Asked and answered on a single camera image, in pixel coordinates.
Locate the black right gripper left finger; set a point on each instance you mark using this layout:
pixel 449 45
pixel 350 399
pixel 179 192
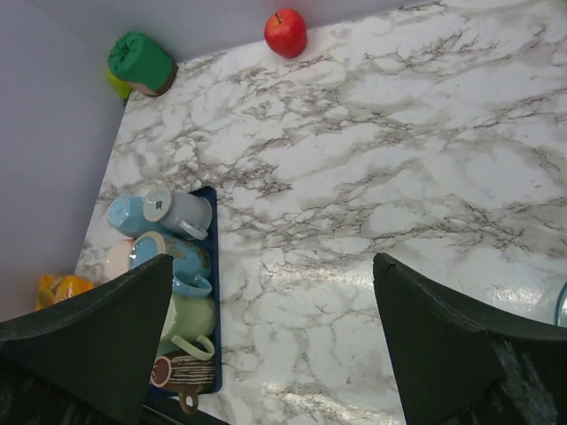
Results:
pixel 87 359

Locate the teal plastic fruit bin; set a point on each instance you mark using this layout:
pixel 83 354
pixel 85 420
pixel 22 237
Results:
pixel 561 307

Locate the orange snack bag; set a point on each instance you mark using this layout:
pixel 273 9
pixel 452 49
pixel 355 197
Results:
pixel 55 288

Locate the brown striped mug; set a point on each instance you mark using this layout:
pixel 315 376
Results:
pixel 185 375

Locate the pale green mug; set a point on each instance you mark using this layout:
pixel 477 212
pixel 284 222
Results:
pixel 188 326

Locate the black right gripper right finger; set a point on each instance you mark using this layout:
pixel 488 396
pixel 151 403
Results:
pixel 457 360

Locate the blue mug with gold pattern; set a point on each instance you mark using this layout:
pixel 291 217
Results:
pixel 192 265

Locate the dark blue tray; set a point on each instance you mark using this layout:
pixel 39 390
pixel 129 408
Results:
pixel 211 245

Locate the grey upside-down mug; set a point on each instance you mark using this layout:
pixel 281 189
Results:
pixel 181 213

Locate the light blue small mug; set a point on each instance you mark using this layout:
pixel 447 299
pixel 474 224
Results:
pixel 125 214

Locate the yellow-green pear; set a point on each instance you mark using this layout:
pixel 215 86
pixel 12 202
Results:
pixel 121 87

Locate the red apple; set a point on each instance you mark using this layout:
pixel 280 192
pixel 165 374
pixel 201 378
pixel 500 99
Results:
pixel 285 33

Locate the green wrapped cylinder package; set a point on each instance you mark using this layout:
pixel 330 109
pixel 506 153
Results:
pixel 140 62

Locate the pink cup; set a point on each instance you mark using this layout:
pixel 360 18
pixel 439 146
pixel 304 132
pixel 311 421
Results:
pixel 117 258

